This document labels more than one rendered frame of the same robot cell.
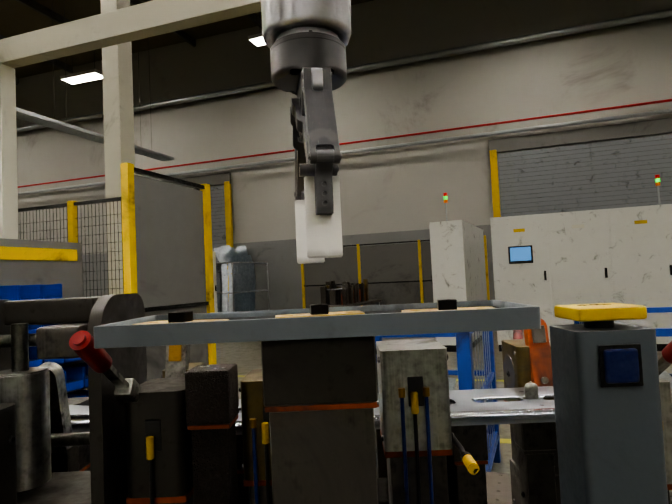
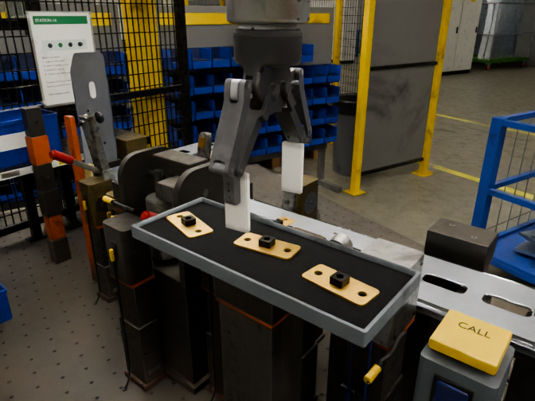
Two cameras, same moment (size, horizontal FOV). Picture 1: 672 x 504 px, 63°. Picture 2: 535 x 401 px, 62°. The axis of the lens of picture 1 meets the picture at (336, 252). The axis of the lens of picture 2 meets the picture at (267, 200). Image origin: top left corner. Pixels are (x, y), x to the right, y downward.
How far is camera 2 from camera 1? 0.40 m
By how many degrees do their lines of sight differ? 45
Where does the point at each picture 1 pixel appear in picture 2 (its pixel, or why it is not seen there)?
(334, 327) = (234, 279)
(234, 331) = (186, 257)
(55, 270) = (312, 31)
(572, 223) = not seen: outside the picture
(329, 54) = (265, 52)
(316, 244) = (230, 219)
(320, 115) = (226, 130)
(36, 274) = not seen: hidden behind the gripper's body
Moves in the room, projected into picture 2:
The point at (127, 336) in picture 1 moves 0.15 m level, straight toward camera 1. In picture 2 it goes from (143, 237) to (70, 297)
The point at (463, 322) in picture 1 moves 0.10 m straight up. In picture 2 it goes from (309, 315) to (313, 227)
